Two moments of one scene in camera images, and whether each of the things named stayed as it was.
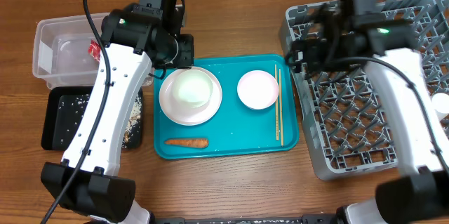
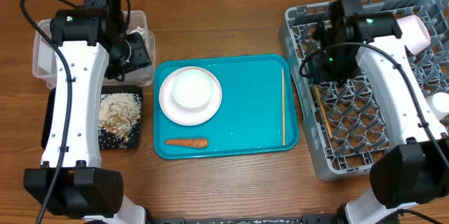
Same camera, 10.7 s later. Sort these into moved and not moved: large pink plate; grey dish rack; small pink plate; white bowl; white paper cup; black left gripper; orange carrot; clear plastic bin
Moved: small pink plate; black left gripper
Not moved: large pink plate; clear plastic bin; white paper cup; orange carrot; white bowl; grey dish rack
